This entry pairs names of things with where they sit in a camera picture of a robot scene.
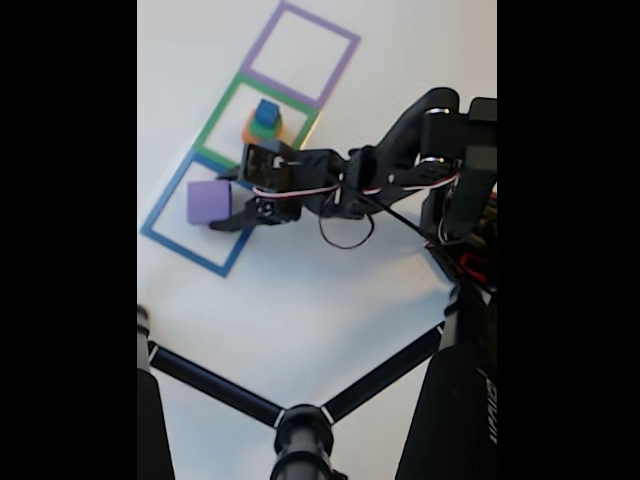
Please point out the purple block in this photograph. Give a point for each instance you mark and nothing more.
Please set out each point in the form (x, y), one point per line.
(207, 202)

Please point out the orange block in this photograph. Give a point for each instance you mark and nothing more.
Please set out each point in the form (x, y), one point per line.
(247, 132)

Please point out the green cube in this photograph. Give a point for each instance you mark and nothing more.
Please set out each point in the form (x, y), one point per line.
(265, 131)

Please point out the small blue cube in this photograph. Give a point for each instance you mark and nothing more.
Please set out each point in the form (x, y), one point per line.
(267, 112)

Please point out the red black table clamp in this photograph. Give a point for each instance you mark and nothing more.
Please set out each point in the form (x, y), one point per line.
(472, 265)

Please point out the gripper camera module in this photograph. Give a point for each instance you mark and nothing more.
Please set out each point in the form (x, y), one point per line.
(262, 167)

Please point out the green square frame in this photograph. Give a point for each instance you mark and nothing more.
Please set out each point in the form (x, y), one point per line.
(215, 115)

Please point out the blue square frame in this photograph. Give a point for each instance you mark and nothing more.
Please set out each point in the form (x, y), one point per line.
(165, 200)

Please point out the purple square frame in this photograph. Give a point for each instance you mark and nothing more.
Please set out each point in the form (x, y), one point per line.
(260, 50)

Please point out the black camera tripod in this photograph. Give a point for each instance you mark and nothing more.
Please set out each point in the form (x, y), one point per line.
(450, 400)

